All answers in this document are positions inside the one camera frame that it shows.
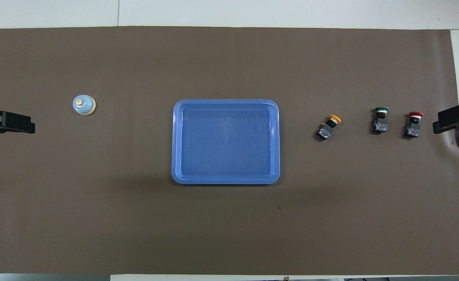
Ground blue plastic tray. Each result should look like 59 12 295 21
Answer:
171 99 281 185

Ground red push button switch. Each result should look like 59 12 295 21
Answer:
403 112 424 139

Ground green push button switch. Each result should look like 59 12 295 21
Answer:
371 106 390 134

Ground light blue desk bell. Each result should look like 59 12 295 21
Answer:
73 95 96 116

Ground brown table mat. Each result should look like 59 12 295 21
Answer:
0 26 459 276

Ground yellow push button switch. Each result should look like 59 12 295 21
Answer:
316 114 342 142

